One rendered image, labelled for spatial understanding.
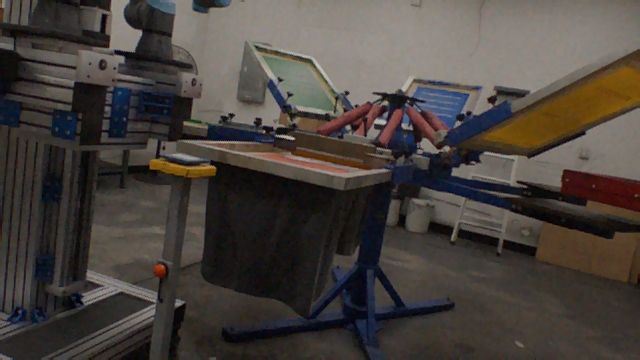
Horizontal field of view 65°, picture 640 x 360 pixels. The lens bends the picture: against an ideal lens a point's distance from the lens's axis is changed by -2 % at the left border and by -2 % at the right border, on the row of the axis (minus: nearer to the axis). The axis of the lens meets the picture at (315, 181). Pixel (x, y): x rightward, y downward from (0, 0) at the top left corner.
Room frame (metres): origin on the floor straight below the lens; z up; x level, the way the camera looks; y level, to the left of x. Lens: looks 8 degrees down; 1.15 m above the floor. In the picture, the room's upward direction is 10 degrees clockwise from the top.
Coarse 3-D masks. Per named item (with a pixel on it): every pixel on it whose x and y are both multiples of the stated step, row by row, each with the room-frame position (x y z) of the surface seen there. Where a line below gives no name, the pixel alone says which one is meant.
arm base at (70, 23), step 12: (48, 0) 1.52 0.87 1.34; (60, 0) 1.53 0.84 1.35; (36, 12) 1.52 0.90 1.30; (48, 12) 1.52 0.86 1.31; (60, 12) 1.53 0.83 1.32; (72, 12) 1.56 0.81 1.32; (36, 24) 1.51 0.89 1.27; (48, 24) 1.51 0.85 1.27; (60, 24) 1.52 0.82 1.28; (72, 24) 1.55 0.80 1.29
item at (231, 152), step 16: (176, 144) 1.62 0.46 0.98; (192, 144) 1.60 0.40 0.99; (208, 144) 1.71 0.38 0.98; (224, 144) 1.80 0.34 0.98; (240, 144) 1.90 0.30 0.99; (256, 144) 2.01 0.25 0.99; (272, 144) 2.13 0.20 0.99; (224, 160) 1.55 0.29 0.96; (240, 160) 1.53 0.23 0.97; (256, 160) 1.50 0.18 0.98; (272, 160) 1.50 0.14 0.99; (288, 176) 1.46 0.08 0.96; (304, 176) 1.44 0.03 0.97; (320, 176) 1.42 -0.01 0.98; (336, 176) 1.40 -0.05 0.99; (352, 176) 1.45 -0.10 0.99; (368, 176) 1.58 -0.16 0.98; (384, 176) 1.75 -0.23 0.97
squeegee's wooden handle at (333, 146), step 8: (296, 136) 2.11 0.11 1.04; (304, 136) 2.10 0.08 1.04; (312, 136) 2.08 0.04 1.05; (320, 136) 2.07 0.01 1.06; (296, 144) 2.11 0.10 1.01; (304, 144) 2.09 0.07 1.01; (312, 144) 2.08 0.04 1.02; (320, 144) 2.07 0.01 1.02; (328, 144) 2.05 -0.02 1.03; (336, 144) 2.04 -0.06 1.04; (344, 144) 2.03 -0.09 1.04; (352, 144) 2.01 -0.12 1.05; (360, 144) 2.00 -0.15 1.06; (368, 144) 2.00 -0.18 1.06; (320, 152) 2.06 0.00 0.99; (328, 152) 2.05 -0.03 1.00; (336, 152) 2.04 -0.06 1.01; (344, 152) 2.03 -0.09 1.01; (352, 152) 2.01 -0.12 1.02; (360, 152) 2.00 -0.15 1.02; (368, 152) 1.99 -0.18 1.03; (360, 160) 2.00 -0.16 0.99
